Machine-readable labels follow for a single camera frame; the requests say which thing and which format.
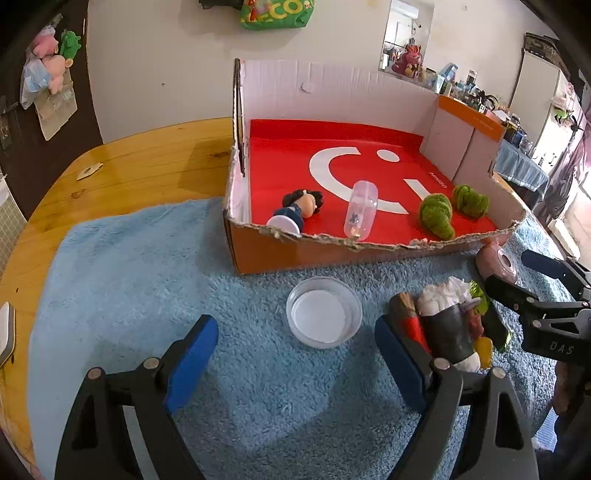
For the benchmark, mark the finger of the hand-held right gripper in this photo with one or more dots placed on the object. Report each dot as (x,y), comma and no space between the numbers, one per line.
(508,293)
(545,265)

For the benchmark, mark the yellow toy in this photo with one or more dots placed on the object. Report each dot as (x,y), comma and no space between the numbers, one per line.
(484,353)

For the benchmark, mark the green tote bag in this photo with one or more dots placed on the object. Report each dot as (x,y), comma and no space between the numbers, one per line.
(277,14)

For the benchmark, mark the black-haired doll figurine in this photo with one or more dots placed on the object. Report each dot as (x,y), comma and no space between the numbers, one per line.
(300,207)

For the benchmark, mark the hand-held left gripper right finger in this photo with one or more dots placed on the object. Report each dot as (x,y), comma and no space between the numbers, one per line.
(399,364)

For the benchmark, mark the wooden stick with red wrap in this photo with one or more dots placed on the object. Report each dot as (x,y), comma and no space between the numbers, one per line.
(411,323)

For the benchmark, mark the green knitted yarn bundle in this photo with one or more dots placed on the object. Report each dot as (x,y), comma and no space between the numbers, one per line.
(436,214)
(471,201)

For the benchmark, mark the pink curtain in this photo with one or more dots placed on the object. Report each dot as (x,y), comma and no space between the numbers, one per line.
(575,184)

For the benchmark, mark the person's right forearm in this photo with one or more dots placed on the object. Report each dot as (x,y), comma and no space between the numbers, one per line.
(568,447)

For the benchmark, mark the cluttered side table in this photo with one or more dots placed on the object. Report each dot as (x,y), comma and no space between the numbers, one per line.
(485,104)

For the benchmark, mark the person's right hand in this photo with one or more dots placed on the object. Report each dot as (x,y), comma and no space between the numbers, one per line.
(565,387)

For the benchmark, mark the plush toys hanging on door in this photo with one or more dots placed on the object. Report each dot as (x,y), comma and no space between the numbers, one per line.
(32,83)

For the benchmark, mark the square clear plastic box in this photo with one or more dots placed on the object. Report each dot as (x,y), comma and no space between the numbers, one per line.
(362,207)

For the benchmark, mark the blue fluffy blanket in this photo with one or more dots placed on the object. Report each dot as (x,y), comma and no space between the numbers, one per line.
(138,286)

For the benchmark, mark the round clear plastic lid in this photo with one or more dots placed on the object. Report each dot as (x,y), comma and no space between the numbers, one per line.
(323,314)

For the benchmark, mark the dark brown door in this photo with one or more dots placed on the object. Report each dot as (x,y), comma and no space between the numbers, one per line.
(87,124)

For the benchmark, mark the red printed paper sheet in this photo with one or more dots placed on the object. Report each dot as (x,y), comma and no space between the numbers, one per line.
(286,157)

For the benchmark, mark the black roll with white plastic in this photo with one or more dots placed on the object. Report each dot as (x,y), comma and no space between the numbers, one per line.
(450,332)

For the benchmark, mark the black bag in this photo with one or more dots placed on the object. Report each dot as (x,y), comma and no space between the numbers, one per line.
(221,3)

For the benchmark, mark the pink round device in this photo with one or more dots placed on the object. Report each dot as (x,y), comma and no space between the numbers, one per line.
(491,261)

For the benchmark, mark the pink plush dragon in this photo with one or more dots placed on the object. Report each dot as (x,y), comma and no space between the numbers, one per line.
(408,57)

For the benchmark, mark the white electronic device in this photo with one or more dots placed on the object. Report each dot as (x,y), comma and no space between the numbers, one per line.
(7,334)

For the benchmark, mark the wall mirror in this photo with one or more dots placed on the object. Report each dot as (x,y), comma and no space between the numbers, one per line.
(406,27)

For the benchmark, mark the pink plush pig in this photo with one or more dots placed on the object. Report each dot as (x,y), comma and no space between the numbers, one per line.
(46,42)

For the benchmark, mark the green and black comb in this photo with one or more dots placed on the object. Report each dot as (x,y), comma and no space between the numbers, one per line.
(496,327)

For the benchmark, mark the dark woven basket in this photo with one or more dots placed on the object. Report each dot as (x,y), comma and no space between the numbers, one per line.
(545,48)

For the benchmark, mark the orange cardboard box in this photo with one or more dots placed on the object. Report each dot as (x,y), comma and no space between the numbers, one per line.
(323,256)

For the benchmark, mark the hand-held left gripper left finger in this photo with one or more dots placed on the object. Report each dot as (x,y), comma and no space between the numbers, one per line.
(191,355)

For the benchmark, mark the pale pink plush toy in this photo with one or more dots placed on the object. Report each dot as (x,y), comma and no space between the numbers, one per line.
(55,74)

